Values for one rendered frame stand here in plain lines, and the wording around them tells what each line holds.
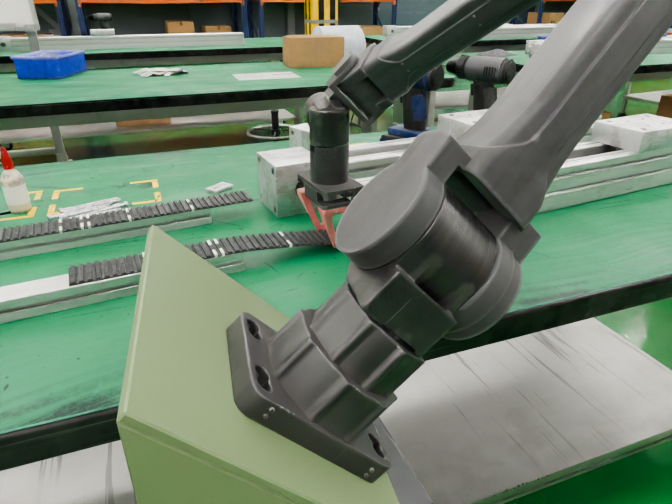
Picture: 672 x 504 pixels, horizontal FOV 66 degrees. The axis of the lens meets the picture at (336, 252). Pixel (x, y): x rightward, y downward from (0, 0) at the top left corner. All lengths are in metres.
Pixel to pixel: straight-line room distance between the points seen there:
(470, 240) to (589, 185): 0.79
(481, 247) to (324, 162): 0.44
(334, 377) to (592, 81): 0.24
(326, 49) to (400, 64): 2.29
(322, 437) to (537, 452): 1.02
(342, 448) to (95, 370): 0.35
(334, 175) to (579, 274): 0.38
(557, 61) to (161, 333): 0.29
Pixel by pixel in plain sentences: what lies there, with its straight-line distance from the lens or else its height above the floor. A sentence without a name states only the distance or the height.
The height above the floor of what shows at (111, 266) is 0.81.
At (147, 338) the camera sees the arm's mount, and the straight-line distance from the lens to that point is 0.29.
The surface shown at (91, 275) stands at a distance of 0.73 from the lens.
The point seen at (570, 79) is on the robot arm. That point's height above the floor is 1.09.
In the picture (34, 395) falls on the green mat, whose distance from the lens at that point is 0.61.
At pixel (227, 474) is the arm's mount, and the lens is 0.27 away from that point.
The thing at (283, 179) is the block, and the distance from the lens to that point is 0.90.
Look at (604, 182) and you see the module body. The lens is 1.13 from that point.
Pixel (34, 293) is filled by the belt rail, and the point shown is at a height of 0.81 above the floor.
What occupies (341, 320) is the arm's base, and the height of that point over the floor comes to 0.96.
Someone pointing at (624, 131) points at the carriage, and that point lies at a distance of 1.17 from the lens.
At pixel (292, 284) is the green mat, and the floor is 0.78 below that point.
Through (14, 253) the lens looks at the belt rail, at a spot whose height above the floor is 0.79.
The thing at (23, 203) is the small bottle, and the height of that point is 0.80.
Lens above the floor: 1.14
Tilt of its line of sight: 27 degrees down
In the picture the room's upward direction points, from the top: straight up
